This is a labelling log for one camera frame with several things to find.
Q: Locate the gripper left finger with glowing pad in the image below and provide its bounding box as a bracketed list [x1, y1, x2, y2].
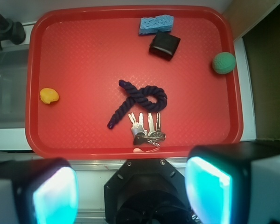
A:
[0, 158, 79, 224]

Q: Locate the dark blue rope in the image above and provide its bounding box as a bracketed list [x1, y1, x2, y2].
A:
[107, 79, 168, 130]

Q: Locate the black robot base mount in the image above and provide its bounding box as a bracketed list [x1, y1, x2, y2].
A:
[104, 159, 197, 224]

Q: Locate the red plastic tray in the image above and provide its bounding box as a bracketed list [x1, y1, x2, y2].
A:
[25, 6, 243, 160]

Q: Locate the yellow toy piece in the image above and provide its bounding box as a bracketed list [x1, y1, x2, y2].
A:
[40, 88, 59, 104]

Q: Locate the steel sink basin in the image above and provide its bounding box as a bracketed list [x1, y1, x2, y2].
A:
[0, 45, 29, 129]

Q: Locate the black faucet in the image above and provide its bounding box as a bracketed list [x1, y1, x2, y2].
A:
[0, 14, 26, 51]

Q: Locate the black leather wallet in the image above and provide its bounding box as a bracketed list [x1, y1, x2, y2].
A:
[149, 31, 181, 61]

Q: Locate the silver key bunch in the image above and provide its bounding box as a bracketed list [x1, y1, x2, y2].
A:
[128, 112, 166, 147]

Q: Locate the blue sponge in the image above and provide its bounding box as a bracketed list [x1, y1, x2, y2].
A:
[138, 14, 174, 35]

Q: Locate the green textured ball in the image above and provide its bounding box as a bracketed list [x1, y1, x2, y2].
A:
[212, 52, 236, 75]

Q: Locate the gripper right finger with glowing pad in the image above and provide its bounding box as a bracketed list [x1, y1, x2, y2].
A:
[185, 142, 280, 224]

